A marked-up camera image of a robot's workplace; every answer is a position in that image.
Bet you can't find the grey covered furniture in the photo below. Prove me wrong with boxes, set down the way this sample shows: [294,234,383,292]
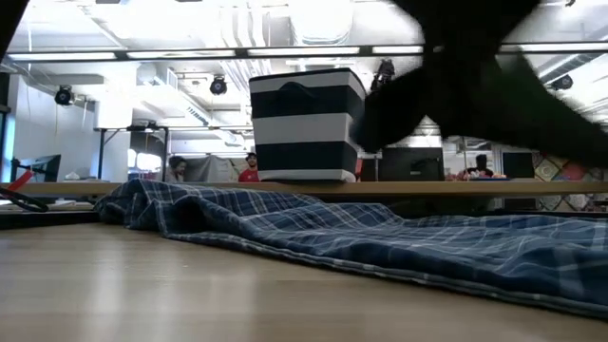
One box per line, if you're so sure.
[184,154,248,183]

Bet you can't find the black cable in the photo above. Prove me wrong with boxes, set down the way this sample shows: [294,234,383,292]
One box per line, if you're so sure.
[0,187,48,213]

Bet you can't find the person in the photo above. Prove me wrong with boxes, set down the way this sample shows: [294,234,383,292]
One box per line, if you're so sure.
[463,154,495,181]
[165,155,189,184]
[237,151,261,183]

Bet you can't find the blue plaid pajama pants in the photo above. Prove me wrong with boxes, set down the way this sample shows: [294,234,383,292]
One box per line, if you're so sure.
[93,179,608,319]

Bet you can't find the navy white striped laundry bin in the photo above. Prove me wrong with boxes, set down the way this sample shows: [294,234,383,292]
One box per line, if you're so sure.
[248,66,370,184]

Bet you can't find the grey ceiling duct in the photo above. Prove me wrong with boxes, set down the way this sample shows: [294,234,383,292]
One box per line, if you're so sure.
[536,51,600,86]

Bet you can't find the black ceiling spotlight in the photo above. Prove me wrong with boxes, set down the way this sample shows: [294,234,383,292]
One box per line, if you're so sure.
[53,84,76,107]
[209,74,229,97]
[550,73,575,92]
[374,58,396,91]

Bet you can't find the colourful patchwork quilt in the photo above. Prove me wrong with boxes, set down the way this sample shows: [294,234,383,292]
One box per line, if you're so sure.
[531,151,608,213]

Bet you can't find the black computer monitor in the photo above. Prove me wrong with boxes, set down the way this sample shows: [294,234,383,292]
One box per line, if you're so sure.
[502,152,536,180]
[9,154,63,184]

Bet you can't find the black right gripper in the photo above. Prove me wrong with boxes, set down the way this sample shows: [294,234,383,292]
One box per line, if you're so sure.
[354,0,608,168]

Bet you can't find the red tool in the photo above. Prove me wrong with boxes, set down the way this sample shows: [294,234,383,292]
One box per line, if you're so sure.
[5,169,35,193]

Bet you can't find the black equipment case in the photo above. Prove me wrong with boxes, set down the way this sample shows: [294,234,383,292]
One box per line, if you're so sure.
[378,146,446,182]

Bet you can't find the black ceiling light rail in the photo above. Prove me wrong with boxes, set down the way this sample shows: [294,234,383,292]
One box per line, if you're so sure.
[0,41,608,62]

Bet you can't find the black-legged background table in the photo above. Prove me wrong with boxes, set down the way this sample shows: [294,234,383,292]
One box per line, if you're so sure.
[93,123,171,183]

